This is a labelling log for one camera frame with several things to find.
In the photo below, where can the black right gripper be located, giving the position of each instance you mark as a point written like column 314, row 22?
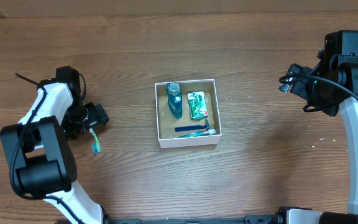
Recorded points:
column 330, row 104

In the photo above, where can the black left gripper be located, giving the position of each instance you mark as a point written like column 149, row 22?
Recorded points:
column 96, row 112

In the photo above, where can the white green toothbrush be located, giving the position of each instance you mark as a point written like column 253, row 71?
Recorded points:
column 96, row 147

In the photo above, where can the blue mouthwash bottle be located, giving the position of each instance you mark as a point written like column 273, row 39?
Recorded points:
column 175, row 102

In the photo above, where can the green soap packet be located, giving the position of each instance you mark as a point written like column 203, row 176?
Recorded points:
column 197, row 105

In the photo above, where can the blue disposable razor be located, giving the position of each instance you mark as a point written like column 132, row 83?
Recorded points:
column 192, row 128

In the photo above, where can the red white toothpaste tube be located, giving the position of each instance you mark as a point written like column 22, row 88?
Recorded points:
column 207, row 132

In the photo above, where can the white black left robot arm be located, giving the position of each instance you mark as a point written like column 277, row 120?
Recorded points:
column 41, row 163

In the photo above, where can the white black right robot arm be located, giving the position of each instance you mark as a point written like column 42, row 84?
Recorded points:
column 339, row 59

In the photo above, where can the white open cardboard box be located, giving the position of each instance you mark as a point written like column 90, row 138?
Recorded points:
column 166, row 122

